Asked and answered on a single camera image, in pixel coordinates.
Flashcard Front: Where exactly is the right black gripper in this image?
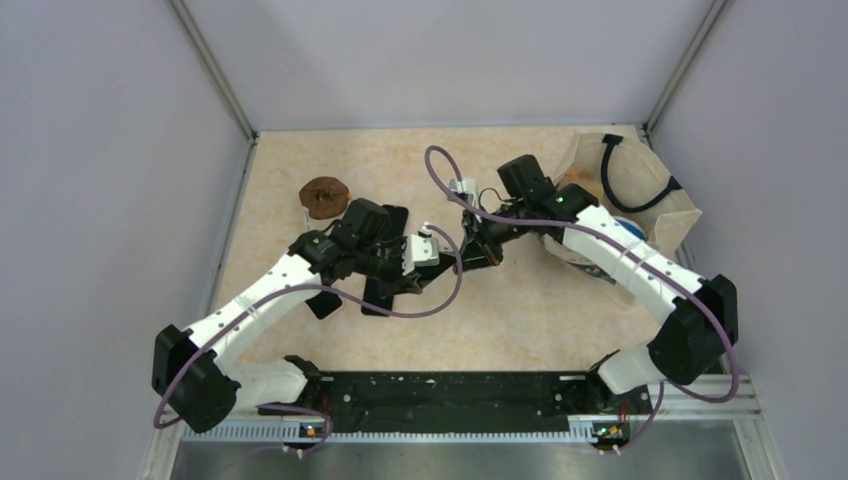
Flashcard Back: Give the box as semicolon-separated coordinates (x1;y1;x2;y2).
454;197;534;272

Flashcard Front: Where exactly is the black smartphone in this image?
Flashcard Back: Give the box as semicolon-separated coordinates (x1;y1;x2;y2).
360;278;395;317

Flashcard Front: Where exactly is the black phone case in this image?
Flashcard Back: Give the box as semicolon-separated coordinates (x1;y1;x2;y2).
381;204;409;241

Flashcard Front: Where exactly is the pink cased phone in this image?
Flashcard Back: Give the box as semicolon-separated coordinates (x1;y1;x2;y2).
417;251;467;288

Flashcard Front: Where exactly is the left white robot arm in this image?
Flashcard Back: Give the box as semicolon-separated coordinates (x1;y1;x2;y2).
152;199;460;433

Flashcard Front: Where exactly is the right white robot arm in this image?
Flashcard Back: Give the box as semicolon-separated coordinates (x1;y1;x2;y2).
446;155;738;412

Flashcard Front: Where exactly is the white cased phone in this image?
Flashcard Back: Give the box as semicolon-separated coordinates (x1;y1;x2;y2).
306;291;344;320

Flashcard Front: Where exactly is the printed paper packet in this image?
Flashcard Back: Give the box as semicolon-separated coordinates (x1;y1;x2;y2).
540;235;616;285

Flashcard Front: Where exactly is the white cup brown lid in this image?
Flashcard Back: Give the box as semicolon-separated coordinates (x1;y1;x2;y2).
298;176;352;230

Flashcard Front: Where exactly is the blue white round tin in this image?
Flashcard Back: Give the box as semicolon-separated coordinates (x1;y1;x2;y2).
616;217;647;241

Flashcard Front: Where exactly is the beige tote bag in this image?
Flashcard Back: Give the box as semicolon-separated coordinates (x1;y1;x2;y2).
551;133;702;257

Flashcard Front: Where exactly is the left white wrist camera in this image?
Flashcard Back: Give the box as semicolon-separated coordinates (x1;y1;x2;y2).
402;223;440;275

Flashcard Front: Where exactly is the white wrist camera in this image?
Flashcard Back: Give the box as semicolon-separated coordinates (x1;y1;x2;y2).
447;177;479;214
402;223;440;275

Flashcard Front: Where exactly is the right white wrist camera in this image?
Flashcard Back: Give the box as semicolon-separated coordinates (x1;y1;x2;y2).
447;177;479;214

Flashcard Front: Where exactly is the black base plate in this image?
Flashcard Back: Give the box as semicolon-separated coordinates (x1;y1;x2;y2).
293;357;653;434

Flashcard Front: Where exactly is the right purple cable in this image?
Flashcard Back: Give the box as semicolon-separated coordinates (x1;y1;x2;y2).
423;144;742;405

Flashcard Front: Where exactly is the purple cable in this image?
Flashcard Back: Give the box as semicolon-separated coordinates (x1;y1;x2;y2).
423;144;742;405
152;225;465;431

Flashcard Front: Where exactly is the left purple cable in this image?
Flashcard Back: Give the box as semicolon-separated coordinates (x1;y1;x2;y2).
152;225;465;431

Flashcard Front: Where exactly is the grey slotted cable duct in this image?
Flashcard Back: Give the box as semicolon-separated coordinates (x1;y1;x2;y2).
181;420;598;444

